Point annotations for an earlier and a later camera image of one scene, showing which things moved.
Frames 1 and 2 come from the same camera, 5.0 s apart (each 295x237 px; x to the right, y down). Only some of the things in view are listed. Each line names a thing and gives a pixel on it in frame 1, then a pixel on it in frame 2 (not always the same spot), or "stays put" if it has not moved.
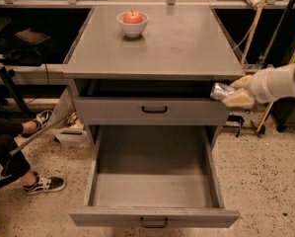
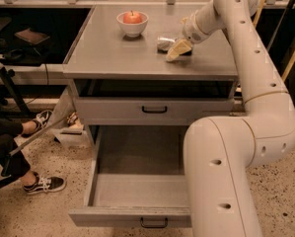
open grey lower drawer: [154, 177] stays put
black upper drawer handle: [154, 111] stays put
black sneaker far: [41, 120] stays put
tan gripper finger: [239, 99] to [180, 47]
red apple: [132, 18] stays put
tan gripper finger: [242, 83] to [184, 20]
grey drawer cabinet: [142, 76] stays put
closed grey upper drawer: [150, 112] stays put
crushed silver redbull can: [220, 91] to [164, 44]
